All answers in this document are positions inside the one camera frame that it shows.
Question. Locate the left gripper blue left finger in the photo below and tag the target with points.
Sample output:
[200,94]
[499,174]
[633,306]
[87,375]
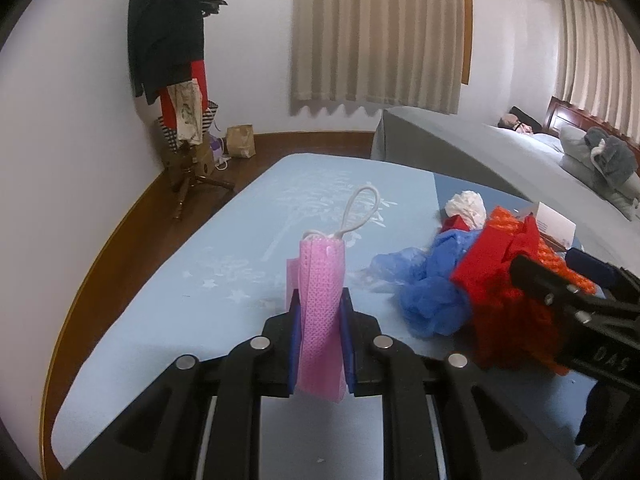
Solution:
[295,340]

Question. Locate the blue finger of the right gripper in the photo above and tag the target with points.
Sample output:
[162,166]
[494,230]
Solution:
[596,270]
[567,303]

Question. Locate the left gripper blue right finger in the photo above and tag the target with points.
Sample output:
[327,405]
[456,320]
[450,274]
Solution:
[344,313]

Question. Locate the pink mesh mask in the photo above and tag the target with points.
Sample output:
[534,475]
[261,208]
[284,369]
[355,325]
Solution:
[317,276]

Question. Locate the orange ribbed foam net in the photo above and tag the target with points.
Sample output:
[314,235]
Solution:
[545,254]

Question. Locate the red foam net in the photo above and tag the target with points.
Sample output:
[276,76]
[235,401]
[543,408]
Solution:
[511,329]

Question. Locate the white tissue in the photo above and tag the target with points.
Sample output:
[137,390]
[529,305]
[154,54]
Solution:
[469,205]

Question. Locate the white blue cardboard box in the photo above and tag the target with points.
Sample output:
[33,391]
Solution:
[551,224]

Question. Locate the blue patterned table cloth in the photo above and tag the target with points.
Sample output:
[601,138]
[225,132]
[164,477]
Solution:
[226,279]

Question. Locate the grey bed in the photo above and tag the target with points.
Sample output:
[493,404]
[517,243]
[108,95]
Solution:
[509,162]

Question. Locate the grey folded blanket pile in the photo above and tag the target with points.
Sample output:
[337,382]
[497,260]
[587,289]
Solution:
[605,164]

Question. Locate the dark bedside item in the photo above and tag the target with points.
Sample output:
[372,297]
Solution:
[516,120]

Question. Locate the wooden headboard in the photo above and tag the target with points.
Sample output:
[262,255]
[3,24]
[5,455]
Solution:
[561,113]

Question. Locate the brown paper bag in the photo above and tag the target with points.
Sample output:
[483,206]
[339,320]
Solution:
[240,141]

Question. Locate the cardboard box under rack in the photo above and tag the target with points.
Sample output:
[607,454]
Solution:
[194,159]

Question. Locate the wooden coat rack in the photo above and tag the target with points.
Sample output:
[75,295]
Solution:
[192,181]

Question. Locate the beige right window curtain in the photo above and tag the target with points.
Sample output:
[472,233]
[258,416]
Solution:
[598,65]

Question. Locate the beige window curtain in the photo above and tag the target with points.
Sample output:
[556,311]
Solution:
[598,65]
[391,52]

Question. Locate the striped basket bag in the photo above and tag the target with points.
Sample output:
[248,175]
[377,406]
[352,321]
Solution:
[186,128]

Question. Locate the beige tote bag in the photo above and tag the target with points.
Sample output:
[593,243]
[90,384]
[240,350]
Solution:
[186,102]

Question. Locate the red hanging garment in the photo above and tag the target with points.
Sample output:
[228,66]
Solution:
[198,72]

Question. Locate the black hanging jacket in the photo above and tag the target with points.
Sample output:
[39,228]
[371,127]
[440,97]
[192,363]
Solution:
[164,38]

